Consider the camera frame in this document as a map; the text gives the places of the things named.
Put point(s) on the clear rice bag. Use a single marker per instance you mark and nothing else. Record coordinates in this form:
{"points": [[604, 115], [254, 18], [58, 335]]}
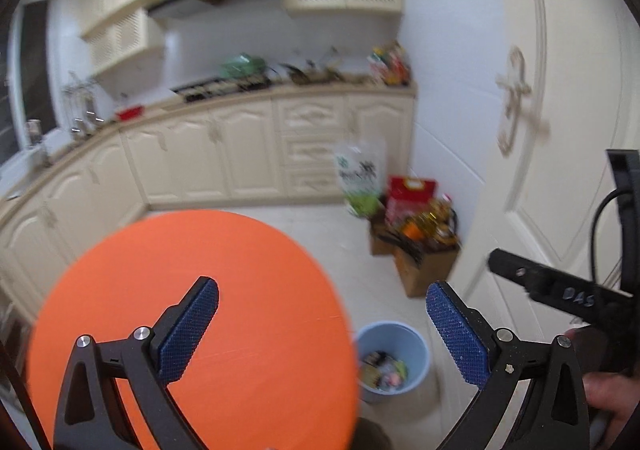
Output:
{"points": [[360, 175]]}

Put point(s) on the hanging utensil rack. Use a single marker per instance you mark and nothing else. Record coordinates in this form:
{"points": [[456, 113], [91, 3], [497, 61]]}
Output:
{"points": [[82, 105]]}

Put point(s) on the person's right hand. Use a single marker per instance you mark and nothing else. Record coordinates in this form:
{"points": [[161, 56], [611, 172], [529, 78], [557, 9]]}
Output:
{"points": [[617, 400]]}

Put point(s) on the metal wok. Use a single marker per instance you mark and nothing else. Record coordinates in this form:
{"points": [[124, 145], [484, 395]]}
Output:
{"points": [[312, 72]]}

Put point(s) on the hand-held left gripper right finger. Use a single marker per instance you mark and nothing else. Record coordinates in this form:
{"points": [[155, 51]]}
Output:
{"points": [[457, 335]]}

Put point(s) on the group of seasoning bottles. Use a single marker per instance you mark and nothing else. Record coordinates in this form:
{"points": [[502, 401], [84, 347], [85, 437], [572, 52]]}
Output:
{"points": [[392, 65]]}

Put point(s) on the red tray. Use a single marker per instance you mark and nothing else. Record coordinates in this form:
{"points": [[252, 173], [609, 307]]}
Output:
{"points": [[130, 113]]}

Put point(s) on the kitchen window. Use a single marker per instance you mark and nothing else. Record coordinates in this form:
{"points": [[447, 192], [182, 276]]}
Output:
{"points": [[30, 80]]}

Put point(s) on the black gas stove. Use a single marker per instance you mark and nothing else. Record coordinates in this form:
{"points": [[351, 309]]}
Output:
{"points": [[220, 87]]}

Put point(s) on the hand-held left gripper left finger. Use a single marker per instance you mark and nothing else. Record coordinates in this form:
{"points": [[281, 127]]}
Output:
{"points": [[187, 330]]}

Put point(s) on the red gift box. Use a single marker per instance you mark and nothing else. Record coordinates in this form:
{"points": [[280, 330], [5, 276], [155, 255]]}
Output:
{"points": [[412, 195]]}

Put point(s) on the green electric pot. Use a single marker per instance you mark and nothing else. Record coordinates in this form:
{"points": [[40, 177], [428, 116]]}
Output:
{"points": [[242, 66]]}

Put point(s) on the blue trash bin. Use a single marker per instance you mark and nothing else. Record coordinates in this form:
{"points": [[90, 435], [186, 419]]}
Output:
{"points": [[412, 350]]}

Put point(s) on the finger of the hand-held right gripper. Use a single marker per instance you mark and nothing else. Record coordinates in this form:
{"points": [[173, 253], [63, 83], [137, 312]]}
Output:
{"points": [[515, 272]]}

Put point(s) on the cardboard box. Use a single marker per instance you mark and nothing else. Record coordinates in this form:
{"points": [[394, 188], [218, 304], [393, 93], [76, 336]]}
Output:
{"points": [[425, 270]]}

